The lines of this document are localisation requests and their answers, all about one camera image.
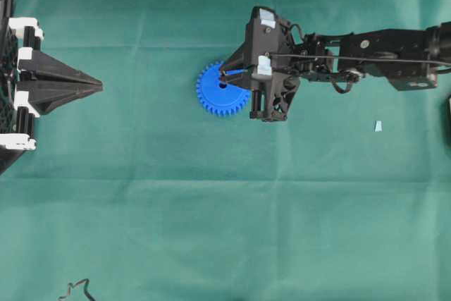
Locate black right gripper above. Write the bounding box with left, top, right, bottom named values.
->
left=219, top=6, right=300, bottom=122

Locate black object right edge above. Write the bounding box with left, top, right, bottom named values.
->
left=444, top=95, right=451, bottom=135

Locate green table cloth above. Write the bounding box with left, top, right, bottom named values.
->
left=1, top=0, right=450, bottom=300

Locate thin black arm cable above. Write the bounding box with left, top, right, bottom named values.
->
left=267, top=52, right=451, bottom=67

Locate black tangled cable bottom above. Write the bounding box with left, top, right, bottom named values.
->
left=57, top=268, right=97, bottom=301

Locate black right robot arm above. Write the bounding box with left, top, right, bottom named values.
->
left=219, top=6, right=450, bottom=122

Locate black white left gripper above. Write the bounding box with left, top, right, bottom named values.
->
left=1, top=18, right=103, bottom=150

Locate blue plastic gear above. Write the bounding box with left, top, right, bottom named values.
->
left=196, top=61, right=251, bottom=117

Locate small light blue tape piece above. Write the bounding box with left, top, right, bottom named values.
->
left=374, top=121, right=383, bottom=133

